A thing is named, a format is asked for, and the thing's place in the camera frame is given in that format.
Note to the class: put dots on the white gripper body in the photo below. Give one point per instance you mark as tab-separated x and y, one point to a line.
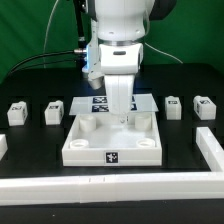
120	60

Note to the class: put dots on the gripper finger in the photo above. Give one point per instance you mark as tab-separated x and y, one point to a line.
112	93
126	83

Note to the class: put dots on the white square tabletop part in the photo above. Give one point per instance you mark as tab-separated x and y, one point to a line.
106	140

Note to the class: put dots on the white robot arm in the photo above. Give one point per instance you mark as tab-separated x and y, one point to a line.
119	23

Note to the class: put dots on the white sheet with AprilTags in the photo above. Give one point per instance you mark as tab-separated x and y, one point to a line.
99	104

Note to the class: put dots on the white block left edge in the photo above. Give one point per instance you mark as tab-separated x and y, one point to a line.
3	145

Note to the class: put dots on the white L-shaped obstacle fence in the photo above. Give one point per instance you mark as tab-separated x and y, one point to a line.
124	187

